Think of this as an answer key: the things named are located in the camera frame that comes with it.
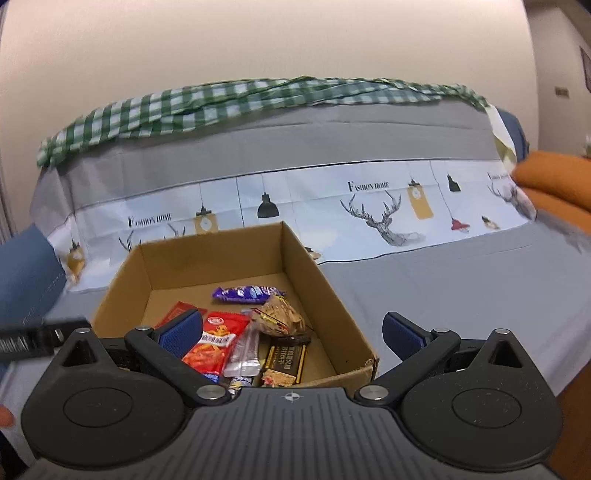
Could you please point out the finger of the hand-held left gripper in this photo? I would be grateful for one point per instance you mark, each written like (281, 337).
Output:
(27, 341)

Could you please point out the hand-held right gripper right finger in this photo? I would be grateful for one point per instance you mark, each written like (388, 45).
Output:
(406, 334)

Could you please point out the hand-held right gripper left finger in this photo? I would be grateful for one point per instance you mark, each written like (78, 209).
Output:
(182, 332)

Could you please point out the red orange-print snack packet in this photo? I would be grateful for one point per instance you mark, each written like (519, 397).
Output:
(217, 341)

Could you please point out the silver clear snack packet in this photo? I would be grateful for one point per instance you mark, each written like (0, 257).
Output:
(244, 350)

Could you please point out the purple snack packet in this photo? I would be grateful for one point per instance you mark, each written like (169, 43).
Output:
(247, 293)

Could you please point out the small yellow snack packet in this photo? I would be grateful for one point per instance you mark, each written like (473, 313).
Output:
(240, 383)

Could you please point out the brown cardboard box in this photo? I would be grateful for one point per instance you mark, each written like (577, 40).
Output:
(207, 258)

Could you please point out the golden clear-wrapped snack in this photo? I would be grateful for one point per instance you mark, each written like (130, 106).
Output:
(281, 316)

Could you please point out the black chocolate bar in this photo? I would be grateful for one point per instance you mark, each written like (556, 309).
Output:
(284, 362)

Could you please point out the person's left hand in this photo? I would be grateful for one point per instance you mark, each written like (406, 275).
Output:
(4, 417)

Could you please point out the grey printed bed sheet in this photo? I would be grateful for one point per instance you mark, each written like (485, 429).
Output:
(415, 300)

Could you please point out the blue zippered cushion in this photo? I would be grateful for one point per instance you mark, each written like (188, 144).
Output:
(25, 272)

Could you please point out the orange cushion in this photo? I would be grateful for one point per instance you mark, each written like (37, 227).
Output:
(558, 180)

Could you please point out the blue pillow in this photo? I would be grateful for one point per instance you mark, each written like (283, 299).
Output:
(511, 134)

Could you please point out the green checked cloth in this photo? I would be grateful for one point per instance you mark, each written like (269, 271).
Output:
(184, 104)

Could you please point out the small wall plate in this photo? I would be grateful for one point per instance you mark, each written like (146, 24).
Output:
(561, 91)

